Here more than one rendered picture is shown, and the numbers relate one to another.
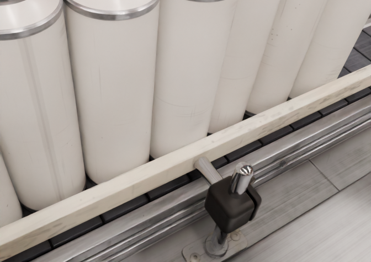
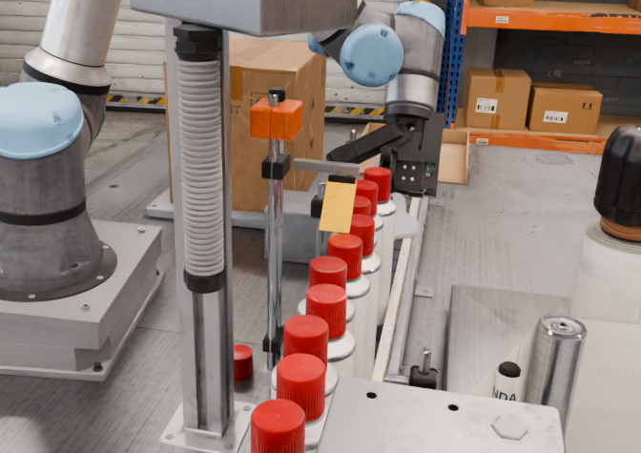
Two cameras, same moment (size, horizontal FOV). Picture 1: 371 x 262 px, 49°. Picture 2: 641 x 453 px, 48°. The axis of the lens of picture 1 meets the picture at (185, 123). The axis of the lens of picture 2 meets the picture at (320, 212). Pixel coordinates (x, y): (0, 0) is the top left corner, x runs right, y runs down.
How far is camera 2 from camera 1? 0.56 m
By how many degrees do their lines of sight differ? 41
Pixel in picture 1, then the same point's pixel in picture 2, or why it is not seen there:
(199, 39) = (375, 292)
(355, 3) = (388, 245)
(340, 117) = (403, 321)
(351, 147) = (413, 342)
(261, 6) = not seen: hidden behind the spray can
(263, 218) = not seen: hidden behind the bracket
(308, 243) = (465, 385)
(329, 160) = (412, 358)
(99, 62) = (358, 323)
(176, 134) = (367, 366)
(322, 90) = (391, 307)
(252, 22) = not seen: hidden behind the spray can
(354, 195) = (456, 353)
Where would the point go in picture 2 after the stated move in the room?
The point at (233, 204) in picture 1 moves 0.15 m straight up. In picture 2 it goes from (430, 377) to (444, 248)
